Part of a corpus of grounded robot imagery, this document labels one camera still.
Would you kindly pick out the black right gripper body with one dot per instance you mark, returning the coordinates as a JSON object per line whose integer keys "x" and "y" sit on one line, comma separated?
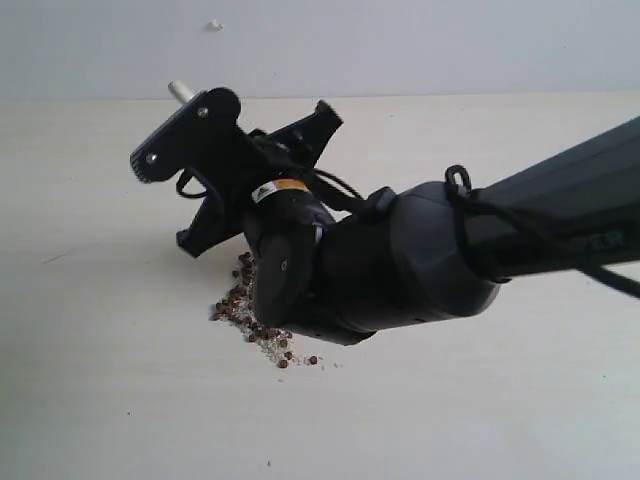
{"x": 258, "y": 183}

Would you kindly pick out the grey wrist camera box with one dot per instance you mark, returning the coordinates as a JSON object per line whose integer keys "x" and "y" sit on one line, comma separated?
{"x": 198, "y": 127}

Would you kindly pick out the brown beans and rice grains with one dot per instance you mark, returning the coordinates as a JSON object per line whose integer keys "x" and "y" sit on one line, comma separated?
{"x": 236, "y": 308}

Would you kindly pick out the white wall plug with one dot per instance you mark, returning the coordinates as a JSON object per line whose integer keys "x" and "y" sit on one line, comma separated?
{"x": 214, "y": 26}

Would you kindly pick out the white wooden paint brush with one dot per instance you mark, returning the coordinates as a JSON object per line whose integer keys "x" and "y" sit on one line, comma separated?
{"x": 182, "y": 93}

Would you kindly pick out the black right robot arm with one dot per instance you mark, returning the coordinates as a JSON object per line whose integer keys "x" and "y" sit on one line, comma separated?
{"x": 340, "y": 267}

